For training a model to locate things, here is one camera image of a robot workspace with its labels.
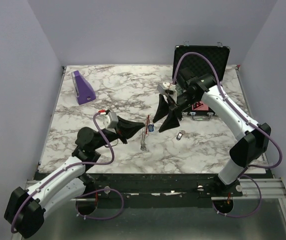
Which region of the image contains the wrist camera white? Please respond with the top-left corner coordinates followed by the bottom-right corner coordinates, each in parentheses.
top-left (99, 110), bottom-right (119, 129)
top-left (157, 82), bottom-right (178, 102)

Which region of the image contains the right aluminium rail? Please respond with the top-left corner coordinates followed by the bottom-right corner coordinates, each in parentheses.
top-left (205, 177), bottom-right (286, 201)

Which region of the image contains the black mounting base plate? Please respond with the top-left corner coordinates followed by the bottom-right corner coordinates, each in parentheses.
top-left (75, 173), bottom-right (243, 214)

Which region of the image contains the black poker chip case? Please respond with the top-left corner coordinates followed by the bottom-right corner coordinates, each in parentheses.
top-left (172, 45), bottom-right (230, 118)

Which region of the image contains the purple plastic object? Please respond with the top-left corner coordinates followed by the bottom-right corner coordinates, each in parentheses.
top-left (71, 70), bottom-right (96, 105)

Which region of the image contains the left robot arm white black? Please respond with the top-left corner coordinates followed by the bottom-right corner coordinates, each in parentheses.
top-left (4, 110), bottom-right (145, 239)

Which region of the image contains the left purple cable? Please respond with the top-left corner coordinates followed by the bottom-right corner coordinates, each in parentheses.
top-left (10, 111), bottom-right (125, 234)

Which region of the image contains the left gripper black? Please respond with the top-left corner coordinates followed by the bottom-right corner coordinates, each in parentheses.
top-left (92, 115), bottom-right (145, 151)

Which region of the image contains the red handled metal key holder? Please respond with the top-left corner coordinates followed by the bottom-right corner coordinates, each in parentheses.
top-left (140, 115), bottom-right (150, 151)

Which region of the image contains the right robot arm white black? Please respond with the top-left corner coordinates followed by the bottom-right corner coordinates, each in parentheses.
top-left (153, 74), bottom-right (271, 196)

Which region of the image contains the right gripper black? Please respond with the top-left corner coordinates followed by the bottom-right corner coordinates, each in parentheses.
top-left (152, 91), bottom-right (198, 134)

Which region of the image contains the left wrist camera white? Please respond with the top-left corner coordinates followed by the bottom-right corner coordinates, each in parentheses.
top-left (99, 110), bottom-right (119, 129)

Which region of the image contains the key with black tag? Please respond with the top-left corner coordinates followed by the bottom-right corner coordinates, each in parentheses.
top-left (176, 130), bottom-right (186, 141)

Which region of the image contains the key with blue label tag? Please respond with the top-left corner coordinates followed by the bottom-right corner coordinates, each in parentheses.
top-left (147, 124), bottom-right (154, 132)

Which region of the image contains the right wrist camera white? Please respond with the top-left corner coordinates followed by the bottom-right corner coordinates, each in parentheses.
top-left (157, 82), bottom-right (178, 102)

